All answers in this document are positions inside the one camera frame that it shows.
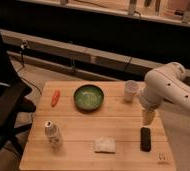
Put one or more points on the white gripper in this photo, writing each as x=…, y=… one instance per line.
x=147, y=116

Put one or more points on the clear plastic bottle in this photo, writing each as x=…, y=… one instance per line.
x=53, y=134

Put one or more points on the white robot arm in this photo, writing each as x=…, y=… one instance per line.
x=164, y=82

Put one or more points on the black remote control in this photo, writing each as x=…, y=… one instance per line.
x=145, y=139

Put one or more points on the white plastic cup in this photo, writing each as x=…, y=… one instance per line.
x=131, y=89

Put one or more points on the white sponge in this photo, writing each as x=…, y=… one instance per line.
x=104, y=145

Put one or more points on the green bowl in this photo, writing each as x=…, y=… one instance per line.
x=88, y=97

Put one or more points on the orange carrot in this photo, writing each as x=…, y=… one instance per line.
x=55, y=98

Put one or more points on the black office chair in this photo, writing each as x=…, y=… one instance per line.
x=13, y=92

